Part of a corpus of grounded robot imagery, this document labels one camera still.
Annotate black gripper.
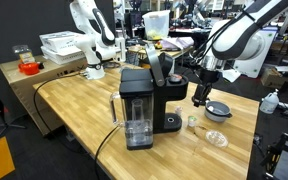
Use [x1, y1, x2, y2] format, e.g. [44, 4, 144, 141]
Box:
[192, 69, 222, 108]

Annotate white plastic bottle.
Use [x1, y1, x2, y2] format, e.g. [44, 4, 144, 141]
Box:
[259, 89, 281, 115]

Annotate gray cooking pot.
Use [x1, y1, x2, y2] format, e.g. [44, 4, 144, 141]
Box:
[204, 100, 234, 123]

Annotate small clear cup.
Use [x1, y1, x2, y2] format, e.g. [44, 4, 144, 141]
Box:
[174, 105, 184, 118]

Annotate red container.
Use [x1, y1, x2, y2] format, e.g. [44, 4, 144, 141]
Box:
[18, 61, 41, 76]

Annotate clear plastic storage bin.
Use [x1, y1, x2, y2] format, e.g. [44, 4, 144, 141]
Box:
[142, 9, 172, 42]

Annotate black machine power cable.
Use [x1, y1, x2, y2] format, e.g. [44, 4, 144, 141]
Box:
[93, 124, 122, 180]

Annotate black metal cart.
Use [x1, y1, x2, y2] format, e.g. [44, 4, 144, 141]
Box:
[259, 124, 288, 180]

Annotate black pod coffee machine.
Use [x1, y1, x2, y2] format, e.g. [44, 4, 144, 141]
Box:
[118, 43, 190, 151]

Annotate clear jar with label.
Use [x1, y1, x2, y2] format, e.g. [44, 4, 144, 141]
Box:
[12, 44, 36, 65]

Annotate tan cabinet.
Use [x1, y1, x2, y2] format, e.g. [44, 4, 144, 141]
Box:
[0, 55, 89, 137]

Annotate stack of white boxes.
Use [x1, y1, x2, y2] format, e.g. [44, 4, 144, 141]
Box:
[38, 30, 86, 65]

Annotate cardboard box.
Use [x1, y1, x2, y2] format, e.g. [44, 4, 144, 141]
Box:
[259, 67, 287, 90]

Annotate purple white cloth bundle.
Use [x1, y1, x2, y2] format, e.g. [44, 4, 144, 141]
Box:
[159, 35, 195, 52]

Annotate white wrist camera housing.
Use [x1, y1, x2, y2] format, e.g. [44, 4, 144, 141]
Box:
[222, 68, 242, 84]

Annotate white pod with green lid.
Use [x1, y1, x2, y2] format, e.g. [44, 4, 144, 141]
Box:
[187, 115, 198, 128]

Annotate clear water tank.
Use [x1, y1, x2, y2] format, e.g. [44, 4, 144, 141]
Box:
[109, 90, 155, 151]

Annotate long black floor cable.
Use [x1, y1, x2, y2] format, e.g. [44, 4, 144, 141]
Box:
[32, 70, 87, 138]

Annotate white pod orange rimmed lid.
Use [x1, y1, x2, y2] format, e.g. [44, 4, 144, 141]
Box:
[169, 74, 182, 84]

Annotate clear glass dish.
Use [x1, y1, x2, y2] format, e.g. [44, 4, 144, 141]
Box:
[205, 129, 230, 150]

